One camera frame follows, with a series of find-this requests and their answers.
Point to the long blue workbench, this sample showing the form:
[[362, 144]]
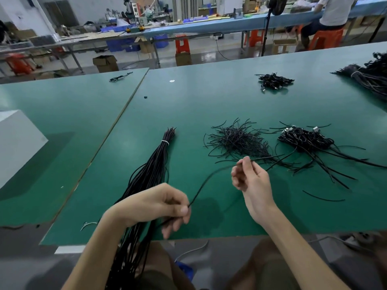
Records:
[[242, 24]]

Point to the large white box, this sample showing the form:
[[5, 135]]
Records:
[[18, 145]]

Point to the small cardboard box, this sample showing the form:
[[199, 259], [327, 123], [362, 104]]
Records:
[[183, 59]]

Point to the person's left hand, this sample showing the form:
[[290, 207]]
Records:
[[151, 205]]

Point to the open cardboard box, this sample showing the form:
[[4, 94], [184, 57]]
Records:
[[105, 64]]

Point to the person's brown shorts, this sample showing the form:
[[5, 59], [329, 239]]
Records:
[[163, 271]]

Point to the orange plastic stool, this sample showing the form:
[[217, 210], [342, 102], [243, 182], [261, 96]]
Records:
[[326, 40], [19, 64], [255, 38]]

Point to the red plastic stool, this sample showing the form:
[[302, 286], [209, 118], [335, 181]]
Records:
[[182, 45]]

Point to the person's right hand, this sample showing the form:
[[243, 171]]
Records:
[[257, 187]]

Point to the black fan on stand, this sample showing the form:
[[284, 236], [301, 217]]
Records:
[[277, 4]]

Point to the person's left forearm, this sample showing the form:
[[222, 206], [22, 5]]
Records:
[[90, 256]]

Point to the black tripod stand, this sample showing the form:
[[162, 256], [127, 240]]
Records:
[[378, 30]]

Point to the blue plastic item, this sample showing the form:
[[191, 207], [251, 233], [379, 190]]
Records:
[[185, 271]]

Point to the person's right forearm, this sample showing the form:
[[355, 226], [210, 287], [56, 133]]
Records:
[[299, 256]]

